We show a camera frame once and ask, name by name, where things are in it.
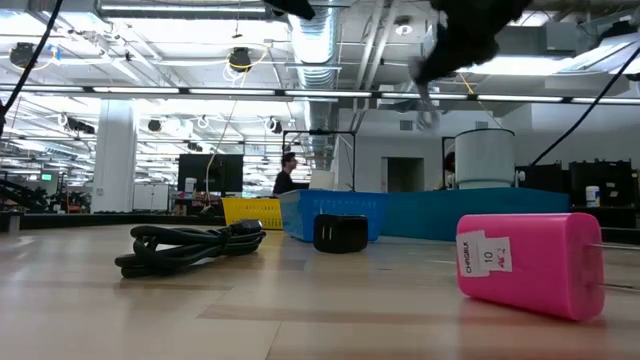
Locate yellow plastic basket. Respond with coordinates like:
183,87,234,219
221,196,284,232

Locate silver round air duct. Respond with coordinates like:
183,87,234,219
285,0,343,151

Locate white cabinets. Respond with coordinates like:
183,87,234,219
132,183,172,213

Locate black monitor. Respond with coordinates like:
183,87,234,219
177,153,245,197

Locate black frame stand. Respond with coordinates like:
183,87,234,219
281,129,358,192

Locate pink charger block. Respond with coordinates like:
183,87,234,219
454,212,640,323

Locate white pillar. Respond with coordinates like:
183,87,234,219
91,106,139,214

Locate blue plastic basket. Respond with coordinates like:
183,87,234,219
277,189,389,244

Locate black ceiling camera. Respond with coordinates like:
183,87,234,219
228,46,253,73

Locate thick black cable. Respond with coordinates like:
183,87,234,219
113,218,268,280

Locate black charger block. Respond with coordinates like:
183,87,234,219
312,213,370,255

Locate teal plastic tray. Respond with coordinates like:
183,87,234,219
382,186,572,243

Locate white laptop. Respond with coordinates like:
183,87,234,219
308,169,336,191

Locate pale cylinder container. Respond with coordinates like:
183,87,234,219
453,128,527,192

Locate black cabinets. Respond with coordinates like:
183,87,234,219
514,158,640,209

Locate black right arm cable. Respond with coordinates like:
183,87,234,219
528,45,640,167

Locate overhead light bar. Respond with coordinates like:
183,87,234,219
0,83,640,106

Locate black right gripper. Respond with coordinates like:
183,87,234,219
411,0,533,87

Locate person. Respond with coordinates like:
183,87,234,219
271,151,302,197
439,144,458,192

